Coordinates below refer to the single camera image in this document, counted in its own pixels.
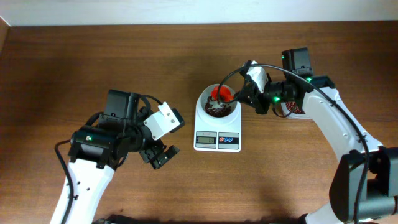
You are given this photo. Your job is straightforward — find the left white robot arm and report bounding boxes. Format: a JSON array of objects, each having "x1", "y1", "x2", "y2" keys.
[{"x1": 51, "y1": 90, "x2": 185, "y2": 223}]

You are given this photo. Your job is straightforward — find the white digital kitchen scale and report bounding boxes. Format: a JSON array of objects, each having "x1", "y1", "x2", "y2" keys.
[{"x1": 193, "y1": 101, "x2": 242, "y2": 152}]

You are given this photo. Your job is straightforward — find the red beans in container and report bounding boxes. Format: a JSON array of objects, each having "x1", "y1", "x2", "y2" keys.
[{"x1": 285, "y1": 102, "x2": 305, "y2": 114}]

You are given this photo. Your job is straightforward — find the orange plastic measuring scoop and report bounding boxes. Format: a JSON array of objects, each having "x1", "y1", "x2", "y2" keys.
[{"x1": 211, "y1": 85, "x2": 234, "y2": 102}]

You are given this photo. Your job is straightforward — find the clear plastic food container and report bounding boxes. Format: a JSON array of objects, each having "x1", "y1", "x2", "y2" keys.
[{"x1": 281, "y1": 102, "x2": 310, "y2": 119}]

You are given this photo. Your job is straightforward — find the white round bowl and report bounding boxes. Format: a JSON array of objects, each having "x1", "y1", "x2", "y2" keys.
[{"x1": 197, "y1": 84, "x2": 237, "y2": 118}]

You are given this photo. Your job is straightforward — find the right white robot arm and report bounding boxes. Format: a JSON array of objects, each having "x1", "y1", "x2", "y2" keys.
[{"x1": 234, "y1": 48, "x2": 397, "y2": 223}]

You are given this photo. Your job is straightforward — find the red beans in bowl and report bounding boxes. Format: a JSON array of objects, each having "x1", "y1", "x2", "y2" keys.
[{"x1": 205, "y1": 96, "x2": 232, "y2": 118}]

